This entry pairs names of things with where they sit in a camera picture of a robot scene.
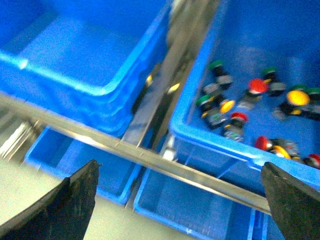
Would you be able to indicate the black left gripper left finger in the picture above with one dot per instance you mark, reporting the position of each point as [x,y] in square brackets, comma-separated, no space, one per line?
[63,213]

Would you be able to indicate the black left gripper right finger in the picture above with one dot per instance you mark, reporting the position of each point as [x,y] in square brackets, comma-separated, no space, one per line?
[294,205]

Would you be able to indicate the large yellow mushroom button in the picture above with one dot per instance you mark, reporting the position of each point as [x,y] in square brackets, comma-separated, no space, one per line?
[291,106]

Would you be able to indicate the red mushroom button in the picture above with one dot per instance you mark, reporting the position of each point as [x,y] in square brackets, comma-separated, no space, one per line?
[253,94]

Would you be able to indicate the blue bin with buttons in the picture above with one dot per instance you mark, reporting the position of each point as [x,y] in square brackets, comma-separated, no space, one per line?
[249,36]

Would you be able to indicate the red button front right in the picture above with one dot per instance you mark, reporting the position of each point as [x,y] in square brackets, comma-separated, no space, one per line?
[312,160]

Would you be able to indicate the yellow button front lying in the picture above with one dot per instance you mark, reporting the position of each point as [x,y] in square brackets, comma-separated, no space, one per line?
[285,148]

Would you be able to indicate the red button front left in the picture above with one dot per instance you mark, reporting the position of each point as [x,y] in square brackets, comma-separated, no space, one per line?
[263,143]

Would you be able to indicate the lower blue bin right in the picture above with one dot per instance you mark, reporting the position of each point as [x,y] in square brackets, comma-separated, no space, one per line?
[196,212]

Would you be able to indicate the green button pair right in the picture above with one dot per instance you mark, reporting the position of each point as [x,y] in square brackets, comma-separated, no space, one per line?
[314,104]

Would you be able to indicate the green button pair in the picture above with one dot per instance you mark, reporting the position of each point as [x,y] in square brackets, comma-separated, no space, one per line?
[299,87]
[314,104]

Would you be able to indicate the red button near green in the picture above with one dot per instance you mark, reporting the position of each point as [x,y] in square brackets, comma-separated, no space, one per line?
[234,130]

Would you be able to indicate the green button pair left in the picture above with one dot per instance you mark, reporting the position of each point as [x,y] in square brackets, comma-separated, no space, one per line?
[299,87]

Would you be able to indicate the green button centre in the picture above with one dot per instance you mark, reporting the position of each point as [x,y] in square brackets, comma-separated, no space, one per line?
[275,86]

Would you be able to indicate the green button front left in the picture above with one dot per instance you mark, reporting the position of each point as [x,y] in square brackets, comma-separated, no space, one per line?
[205,103]

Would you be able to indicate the green button far left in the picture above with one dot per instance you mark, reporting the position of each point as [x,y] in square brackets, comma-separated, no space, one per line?
[222,77]

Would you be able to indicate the empty blue target bin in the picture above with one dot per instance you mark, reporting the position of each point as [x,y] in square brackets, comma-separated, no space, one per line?
[87,60]

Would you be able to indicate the metal rack frame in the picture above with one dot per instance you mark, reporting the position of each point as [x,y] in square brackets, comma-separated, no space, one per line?
[147,139]

